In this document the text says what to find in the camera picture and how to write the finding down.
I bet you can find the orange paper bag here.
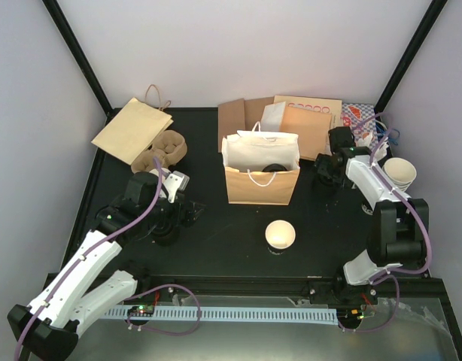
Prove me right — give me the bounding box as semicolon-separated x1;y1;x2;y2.
280;107;332;160
220;120;302;206

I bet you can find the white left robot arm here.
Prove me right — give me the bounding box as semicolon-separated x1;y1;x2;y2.
8;168;204;360

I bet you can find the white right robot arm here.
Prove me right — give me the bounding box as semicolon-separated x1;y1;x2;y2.
315;126;432;303

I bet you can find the blue checkered paper bag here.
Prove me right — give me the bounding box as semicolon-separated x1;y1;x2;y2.
341;103;388;143

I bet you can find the beige bag with red circles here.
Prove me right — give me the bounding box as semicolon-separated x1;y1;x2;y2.
274;95;342;115

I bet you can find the stack of pulp cup carriers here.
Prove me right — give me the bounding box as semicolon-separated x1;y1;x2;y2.
131;130;187;174

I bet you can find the white paper bag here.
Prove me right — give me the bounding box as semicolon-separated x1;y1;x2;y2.
260;102;286;132

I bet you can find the brown kraft paper bag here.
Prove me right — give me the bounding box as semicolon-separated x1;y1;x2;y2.
217;96;274;153

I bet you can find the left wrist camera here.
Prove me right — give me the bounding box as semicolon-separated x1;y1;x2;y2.
163;171;190;203

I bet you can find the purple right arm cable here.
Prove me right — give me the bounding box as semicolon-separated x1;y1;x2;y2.
351;111;432;278

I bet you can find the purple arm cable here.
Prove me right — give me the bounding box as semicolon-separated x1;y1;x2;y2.
351;111;432;278
13;156;168;360

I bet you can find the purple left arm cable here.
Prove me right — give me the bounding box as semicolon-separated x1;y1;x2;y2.
13;156;168;360

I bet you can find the tan paper bag with handles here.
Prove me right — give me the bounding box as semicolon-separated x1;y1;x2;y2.
91;98;173;165

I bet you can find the light blue cable duct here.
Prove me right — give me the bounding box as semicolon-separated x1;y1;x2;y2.
102;305;338;326

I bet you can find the black frame post left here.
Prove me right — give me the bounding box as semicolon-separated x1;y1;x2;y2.
42;0;113;116

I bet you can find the black frame post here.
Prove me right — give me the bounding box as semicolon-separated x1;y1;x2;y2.
42;0;113;116
374;0;448;113

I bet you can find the black frame post right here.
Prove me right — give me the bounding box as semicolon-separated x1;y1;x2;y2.
374;0;448;113

